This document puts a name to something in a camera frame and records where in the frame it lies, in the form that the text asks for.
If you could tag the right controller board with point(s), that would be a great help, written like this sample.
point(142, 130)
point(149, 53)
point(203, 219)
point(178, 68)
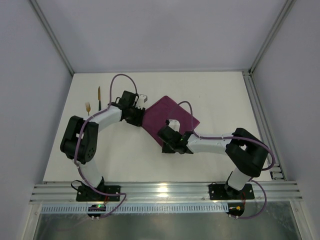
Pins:
point(235, 211)

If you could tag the gold fork black handle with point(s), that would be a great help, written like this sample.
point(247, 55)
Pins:
point(88, 108)

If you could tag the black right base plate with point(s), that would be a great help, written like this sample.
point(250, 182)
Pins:
point(221, 191)

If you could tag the aluminium right side rail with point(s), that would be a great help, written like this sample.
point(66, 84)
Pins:
point(277, 173)

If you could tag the gold knife black handle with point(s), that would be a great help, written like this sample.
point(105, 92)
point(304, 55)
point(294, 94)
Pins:
point(99, 98)

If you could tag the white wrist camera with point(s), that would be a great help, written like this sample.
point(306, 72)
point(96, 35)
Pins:
point(173, 124)
point(142, 99)

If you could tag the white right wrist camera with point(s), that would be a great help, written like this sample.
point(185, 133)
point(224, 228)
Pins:
point(173, 124)

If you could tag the left corner frame post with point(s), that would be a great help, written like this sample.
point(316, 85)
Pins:
point(51, 35)

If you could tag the aluminium front rail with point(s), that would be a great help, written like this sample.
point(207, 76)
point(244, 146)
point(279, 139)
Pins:
point(168, 192)

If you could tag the left controller board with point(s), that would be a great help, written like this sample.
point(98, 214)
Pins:
point(95, 211)

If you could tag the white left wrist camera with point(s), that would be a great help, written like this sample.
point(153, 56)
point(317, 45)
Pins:
point(142, 99)

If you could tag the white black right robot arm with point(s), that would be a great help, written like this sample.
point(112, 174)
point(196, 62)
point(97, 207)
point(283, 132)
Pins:
point(249, 155)

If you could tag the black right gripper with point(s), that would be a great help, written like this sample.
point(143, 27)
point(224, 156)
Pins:
point(165, 138)

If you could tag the right corner frame post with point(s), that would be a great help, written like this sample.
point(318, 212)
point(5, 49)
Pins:
point(272, 33)

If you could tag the controller board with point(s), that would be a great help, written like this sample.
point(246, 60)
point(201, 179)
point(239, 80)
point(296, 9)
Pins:
point(95, 211)
point(235, 211)

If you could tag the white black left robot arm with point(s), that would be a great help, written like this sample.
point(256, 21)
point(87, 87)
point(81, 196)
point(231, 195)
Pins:
point(80, 139)

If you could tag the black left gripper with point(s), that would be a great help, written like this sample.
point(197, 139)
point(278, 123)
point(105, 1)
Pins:
point(138, 115)

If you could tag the slotted grey cable duct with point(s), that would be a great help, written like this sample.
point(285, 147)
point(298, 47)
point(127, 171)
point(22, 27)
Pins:
point(138, 208)

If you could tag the aluminium rail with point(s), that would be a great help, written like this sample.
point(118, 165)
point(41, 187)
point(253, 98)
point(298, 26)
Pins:
point(168, 192)
point(277, 173)

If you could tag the purple cloth napkin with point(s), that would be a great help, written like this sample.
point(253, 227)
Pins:
point(165, 109)

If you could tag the corner frame post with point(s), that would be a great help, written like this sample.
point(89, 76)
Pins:
point(272, 33)
point(51, 35)

